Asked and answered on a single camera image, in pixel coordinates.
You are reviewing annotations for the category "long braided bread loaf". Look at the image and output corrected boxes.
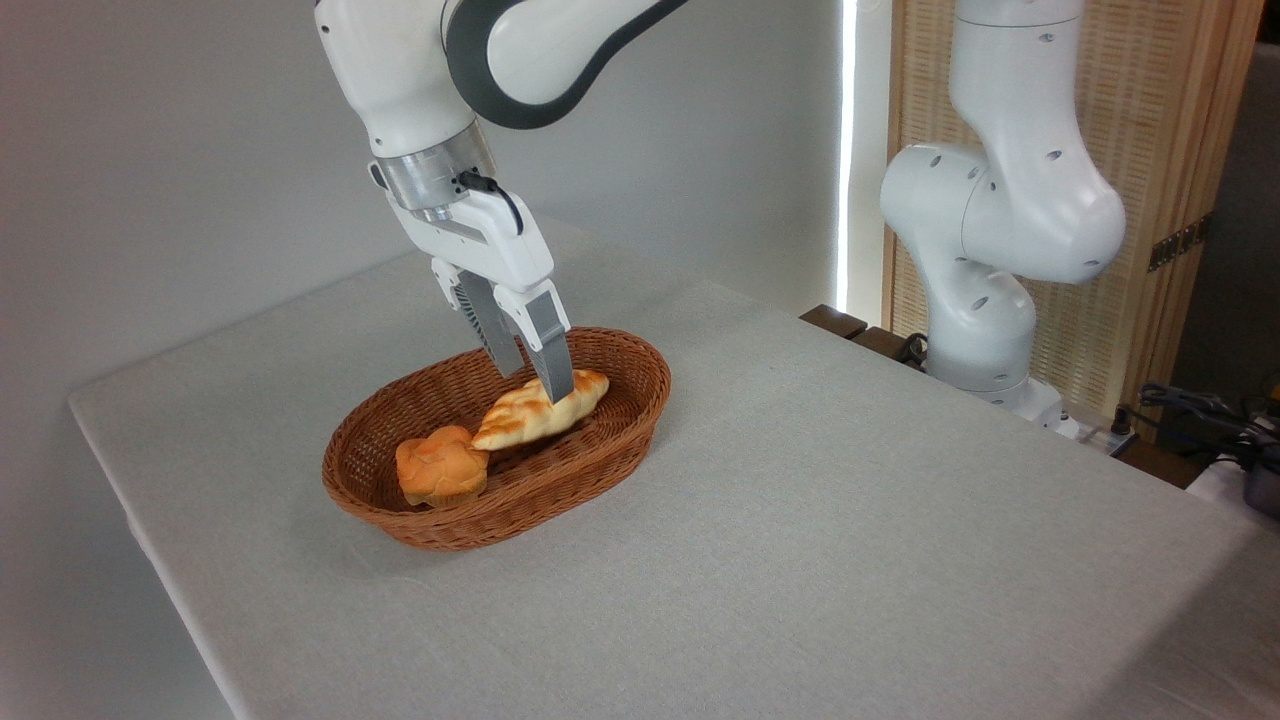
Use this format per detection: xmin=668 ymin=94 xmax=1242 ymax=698
xmin=471 ymin=369 xmax=611 ymax=452

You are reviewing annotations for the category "metal screen hinge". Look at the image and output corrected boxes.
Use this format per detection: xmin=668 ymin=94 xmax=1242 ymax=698
xmin=1147 ymin=213 xmax=1214 ymax=273

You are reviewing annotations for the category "dark brown wooden furniture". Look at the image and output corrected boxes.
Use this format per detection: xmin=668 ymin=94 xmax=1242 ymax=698
xmin=799 ymin=304 xmax=933 ymax=373

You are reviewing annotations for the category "brown wicker basket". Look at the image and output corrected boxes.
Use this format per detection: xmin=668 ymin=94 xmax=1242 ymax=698
xmin=322 ymin=327 xmax=672 ymax=552

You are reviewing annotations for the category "black cable bundle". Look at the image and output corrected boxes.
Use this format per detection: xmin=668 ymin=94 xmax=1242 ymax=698
xmin=1112 ymin=382 xmax=1280 ymax=473

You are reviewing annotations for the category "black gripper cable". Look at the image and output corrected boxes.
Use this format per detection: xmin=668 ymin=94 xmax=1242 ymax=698
xmin=459 ymin=171 xmax=526 ymax=237

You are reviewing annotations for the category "bamboo folding screen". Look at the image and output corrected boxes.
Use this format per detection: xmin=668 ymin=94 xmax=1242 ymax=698
xmin=882 ymin=0 xmax=1267 ymax=441

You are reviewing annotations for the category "white power strip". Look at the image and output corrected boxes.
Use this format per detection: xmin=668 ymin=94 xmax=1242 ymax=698
xmin=1072 ymin=420 xmax=1141 ymax=459

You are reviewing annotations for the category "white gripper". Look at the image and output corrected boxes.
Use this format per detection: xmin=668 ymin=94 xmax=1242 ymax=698
xmin=368 ymin=160 xmax=577 ymax=404

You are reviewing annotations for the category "small round bread roll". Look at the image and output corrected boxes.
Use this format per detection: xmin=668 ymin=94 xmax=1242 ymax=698
xmin=395 ymin=425 xmax=491 ymax=508

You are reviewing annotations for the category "white tablecloth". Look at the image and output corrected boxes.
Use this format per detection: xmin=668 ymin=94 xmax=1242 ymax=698
xmin=68 ymin=235 xmax=1280 ymax=720

